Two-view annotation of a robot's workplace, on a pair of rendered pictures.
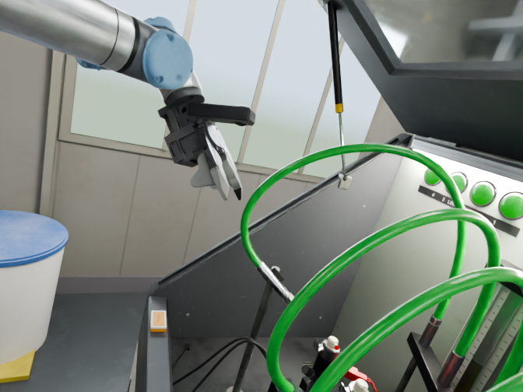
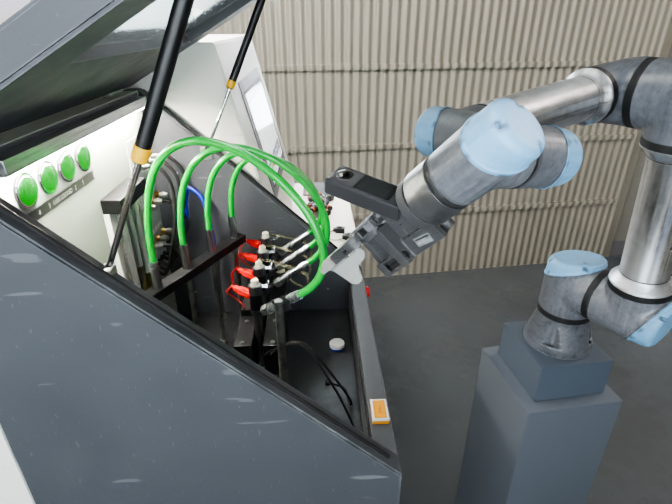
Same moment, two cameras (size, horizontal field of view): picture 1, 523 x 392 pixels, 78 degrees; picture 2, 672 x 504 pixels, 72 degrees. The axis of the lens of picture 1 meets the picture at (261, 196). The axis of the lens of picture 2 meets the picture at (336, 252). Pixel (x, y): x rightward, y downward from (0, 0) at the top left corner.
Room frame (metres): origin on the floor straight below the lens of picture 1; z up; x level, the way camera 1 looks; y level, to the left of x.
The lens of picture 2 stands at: (1.17, 0.27, 1.60)
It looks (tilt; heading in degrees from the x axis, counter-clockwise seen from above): 27 degrees down; 200
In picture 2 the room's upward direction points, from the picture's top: straight up
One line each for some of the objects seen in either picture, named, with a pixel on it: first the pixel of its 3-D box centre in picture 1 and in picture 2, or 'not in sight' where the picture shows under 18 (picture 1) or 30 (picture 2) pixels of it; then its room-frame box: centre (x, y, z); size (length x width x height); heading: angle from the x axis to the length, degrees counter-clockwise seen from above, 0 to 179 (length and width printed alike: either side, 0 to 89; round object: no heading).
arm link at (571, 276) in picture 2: not in sight; (574, 282); (0.14, 0.47, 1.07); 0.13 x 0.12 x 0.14; 54
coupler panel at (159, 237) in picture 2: not in sight; (154, 199); (0.32, -0.51, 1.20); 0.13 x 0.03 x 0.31; 22
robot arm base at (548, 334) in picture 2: not in sight; (560, 323); (0.13, 0.46, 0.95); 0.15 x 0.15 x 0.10
